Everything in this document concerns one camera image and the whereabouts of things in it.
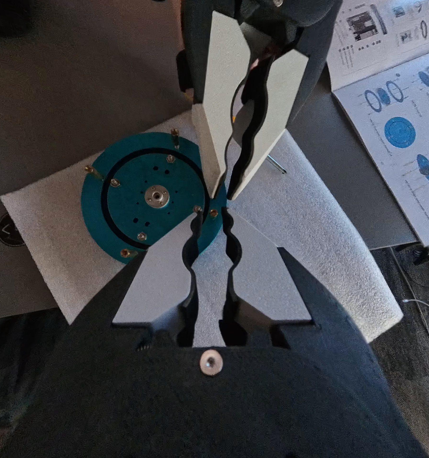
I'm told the teal round plate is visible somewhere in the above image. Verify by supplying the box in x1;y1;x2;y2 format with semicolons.
82;132;227;265

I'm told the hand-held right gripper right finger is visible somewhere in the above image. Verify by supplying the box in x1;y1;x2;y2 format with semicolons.
218;207;314;347

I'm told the black cable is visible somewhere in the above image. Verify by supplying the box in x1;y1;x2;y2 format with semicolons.
395;240;429;290

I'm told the white foam sheet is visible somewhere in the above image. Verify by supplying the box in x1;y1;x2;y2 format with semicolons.
0;105;404;346

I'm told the thin metal pin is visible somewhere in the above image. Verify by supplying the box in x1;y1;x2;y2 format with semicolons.
266;155;287;175

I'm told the white cable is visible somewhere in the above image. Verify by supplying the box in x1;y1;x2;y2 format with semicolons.
390;247;429;353

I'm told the printed instruction manual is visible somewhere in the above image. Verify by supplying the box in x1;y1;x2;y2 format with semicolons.
327;0;429;247

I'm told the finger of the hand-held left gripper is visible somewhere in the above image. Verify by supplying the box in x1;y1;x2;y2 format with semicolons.
227;49;310;201
191;10;254;197

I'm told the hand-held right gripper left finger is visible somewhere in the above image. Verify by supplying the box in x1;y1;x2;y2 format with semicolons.
112;208;204;348

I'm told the silver metal hub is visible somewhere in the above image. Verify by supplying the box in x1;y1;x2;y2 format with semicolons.
145;185;170;208

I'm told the round black desk badge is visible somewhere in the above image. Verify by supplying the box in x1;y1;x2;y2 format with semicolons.
0;213;26;247

